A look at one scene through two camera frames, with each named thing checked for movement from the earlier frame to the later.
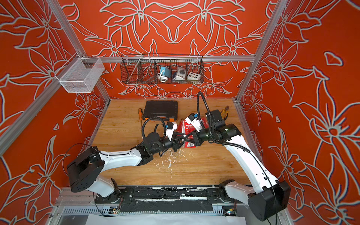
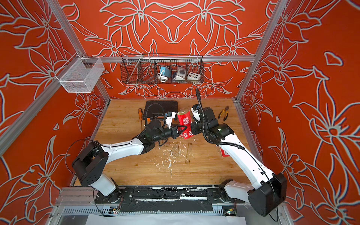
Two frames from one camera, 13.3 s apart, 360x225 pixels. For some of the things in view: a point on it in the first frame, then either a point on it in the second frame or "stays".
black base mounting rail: [167, 199] stays
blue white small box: [166, 72] stays
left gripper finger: [177, 136] -> [182, 127]
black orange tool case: [167, 110] stays
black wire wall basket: [162, 69] stays
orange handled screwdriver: [140, 115] stays
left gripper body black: [164, 144] -> [166, 133]
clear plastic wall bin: [79, 75] stays
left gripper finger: [180, 143] -> [181, 131]
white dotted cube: [192, 76] stays
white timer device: [181, 74] stays
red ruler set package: [184, 128] -> [223, 153]
